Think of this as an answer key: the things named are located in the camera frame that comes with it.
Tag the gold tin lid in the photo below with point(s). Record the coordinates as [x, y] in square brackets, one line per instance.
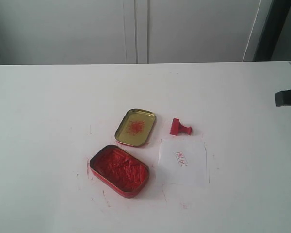
[135, 127]

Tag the red ink pad tin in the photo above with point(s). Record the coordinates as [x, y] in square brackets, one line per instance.
[119, 170]

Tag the white paper sheet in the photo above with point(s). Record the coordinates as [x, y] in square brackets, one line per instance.
[182, 162]

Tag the dark vertical post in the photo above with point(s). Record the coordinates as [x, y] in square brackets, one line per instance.
[272, 28]

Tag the red plastic stamp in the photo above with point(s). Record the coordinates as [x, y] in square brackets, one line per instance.
[177, 128]

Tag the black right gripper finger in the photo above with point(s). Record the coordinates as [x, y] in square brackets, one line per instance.
[283, 98]

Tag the white cabinet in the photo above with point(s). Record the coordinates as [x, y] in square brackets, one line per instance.
[130, 31]

